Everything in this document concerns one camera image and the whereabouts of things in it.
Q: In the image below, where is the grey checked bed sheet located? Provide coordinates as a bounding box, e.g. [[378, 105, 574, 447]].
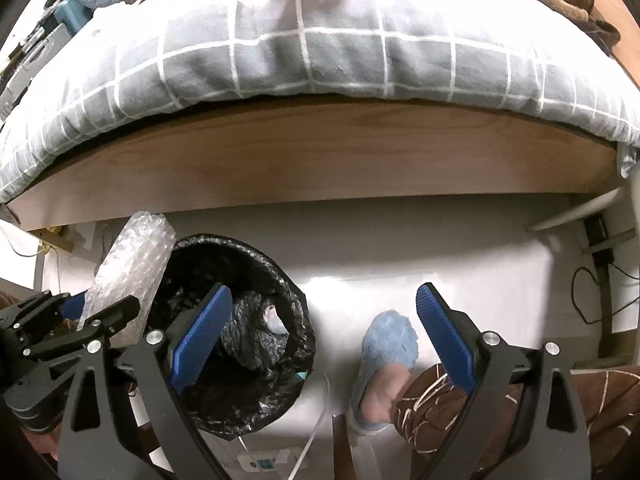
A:
[[0, 0, 640, 206]]

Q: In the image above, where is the person's right leg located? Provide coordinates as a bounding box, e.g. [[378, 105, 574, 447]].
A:
[[360, 362, 640, 480]]

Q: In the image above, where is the white device blue label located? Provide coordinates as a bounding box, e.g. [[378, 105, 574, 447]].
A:
[[237, 450, 291, 475]]

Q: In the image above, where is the brown wooden chair leg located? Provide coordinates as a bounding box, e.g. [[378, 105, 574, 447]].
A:
[[332, 414, 357, 480]]

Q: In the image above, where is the teal suitcase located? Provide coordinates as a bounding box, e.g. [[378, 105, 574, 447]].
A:
[[57, 0, 91, 31]]

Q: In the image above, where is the clear bubble wrap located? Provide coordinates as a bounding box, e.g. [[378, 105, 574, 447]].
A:
[[82, 210, 176, 348]]

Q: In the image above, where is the black lined waste bin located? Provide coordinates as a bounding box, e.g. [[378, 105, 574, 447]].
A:
[[145, 232, 318, 436]]

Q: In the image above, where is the black cable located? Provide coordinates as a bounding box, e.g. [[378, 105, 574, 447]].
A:
[[571, 264, 640, 327]]

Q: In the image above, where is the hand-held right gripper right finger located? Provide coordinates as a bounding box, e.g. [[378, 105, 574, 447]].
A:
[[415, 282, 593, 480]]

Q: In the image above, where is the white crumpled tissue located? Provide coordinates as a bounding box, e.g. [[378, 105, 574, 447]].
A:
[[262, 305, 288, 336]]

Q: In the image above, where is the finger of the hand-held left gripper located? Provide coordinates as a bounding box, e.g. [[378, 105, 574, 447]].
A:
[[20, 296, 142, 363], [0, 290, 87, 343]]

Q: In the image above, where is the black desk leg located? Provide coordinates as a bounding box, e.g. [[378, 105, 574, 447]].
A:
[[592, 250, 631, 366]]

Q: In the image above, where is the wooden bed support block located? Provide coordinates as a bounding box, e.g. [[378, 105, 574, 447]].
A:
[[27, 226, 74, 252]]

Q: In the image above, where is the black power adapter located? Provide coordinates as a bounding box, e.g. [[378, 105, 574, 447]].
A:
[[585, 215, 608, 247]]

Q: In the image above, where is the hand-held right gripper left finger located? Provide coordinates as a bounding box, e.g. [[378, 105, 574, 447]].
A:
[[59, 282, 233, 480]]

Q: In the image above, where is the wooden headboard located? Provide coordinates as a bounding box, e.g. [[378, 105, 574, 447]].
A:
[[575, 0, 640, 86]]

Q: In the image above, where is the white cable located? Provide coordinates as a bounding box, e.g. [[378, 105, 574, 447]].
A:
[[292, 372, 332, 480]]

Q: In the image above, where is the white metal leg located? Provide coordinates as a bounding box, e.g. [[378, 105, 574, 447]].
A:
[[525, 187, 623, 233]]

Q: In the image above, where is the grey suitcase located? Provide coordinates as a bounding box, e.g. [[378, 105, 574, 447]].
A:
[[0, 20, 76, 116]]

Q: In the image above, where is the fluffy blue slipper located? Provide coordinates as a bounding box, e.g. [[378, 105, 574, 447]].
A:
[[350, 310, 421, 433]]

